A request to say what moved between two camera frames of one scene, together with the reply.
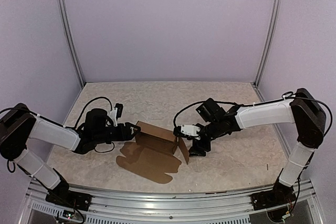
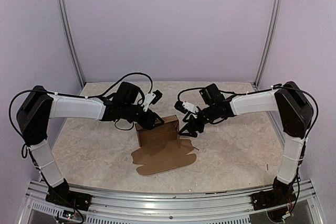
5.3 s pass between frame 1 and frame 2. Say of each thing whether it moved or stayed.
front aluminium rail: stayed
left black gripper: moved
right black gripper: moved
